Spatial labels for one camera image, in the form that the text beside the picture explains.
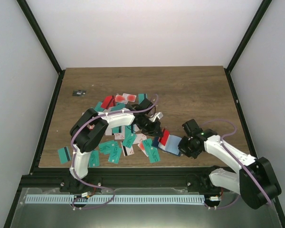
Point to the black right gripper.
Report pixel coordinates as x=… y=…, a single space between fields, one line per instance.
x=181 y=147

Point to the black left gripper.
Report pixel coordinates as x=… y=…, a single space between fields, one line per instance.
x=152 y=131

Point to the red card black stripe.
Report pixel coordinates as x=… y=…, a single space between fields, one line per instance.
x=165 y=135

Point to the blue card holder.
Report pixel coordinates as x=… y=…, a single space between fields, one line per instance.
x=171 y=145

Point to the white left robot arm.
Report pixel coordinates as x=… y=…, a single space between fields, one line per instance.
x=88 y=131

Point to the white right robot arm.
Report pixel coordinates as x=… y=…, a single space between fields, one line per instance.
x=253 y=179

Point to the teal VIP card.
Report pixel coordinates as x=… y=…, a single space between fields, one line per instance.
x=94 y=159
x=152 y=152
x=115 y=154

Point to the teal card black stripe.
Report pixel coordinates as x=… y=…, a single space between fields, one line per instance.
x=141 y=97
x=64 y=155

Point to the white red blotch card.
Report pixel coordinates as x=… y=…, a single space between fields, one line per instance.
x=125 y=98

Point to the red black striped card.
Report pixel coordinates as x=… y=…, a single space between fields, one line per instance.
x=108 y=102

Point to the light blue slotted strip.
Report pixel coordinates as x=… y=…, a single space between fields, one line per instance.
x=117 y=199

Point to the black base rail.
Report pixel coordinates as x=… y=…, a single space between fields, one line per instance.
x=192 y=179

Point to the black frame post right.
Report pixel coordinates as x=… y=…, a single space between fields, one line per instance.
x=264 y=5

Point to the black frame post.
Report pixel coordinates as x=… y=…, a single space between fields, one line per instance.
x=264 y=5
x=39 y=34

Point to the black frame post left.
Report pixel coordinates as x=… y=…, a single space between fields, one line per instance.
x=39 y=34

